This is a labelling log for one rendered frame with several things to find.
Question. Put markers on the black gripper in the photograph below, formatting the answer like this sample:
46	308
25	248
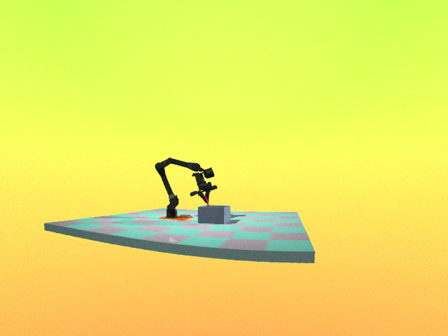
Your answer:
201	194

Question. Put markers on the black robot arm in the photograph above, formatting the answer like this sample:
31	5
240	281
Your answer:
173	199

